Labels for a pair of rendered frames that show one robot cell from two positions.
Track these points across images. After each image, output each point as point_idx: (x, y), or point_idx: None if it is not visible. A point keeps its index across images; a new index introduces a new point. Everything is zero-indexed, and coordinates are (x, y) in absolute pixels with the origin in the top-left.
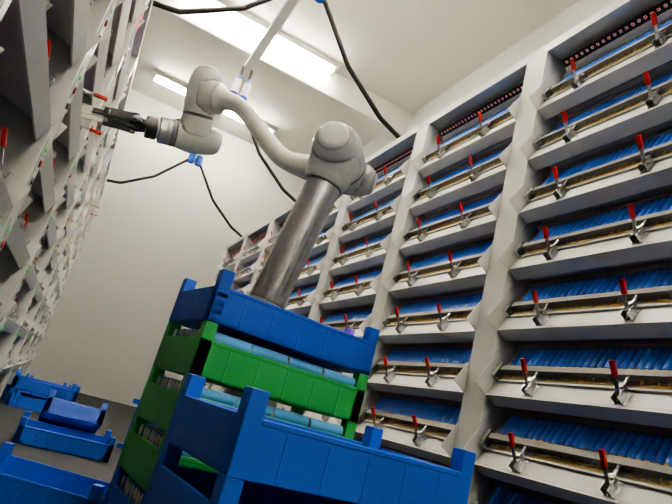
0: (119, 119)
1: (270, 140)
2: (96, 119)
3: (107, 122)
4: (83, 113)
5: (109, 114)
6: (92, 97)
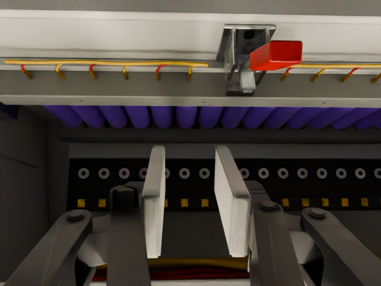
0: (301, 282)
1: None
2: (161, 184)
3: (143, 224)
4: (220, 151)
5: (338, 221)
6: (156, 281)
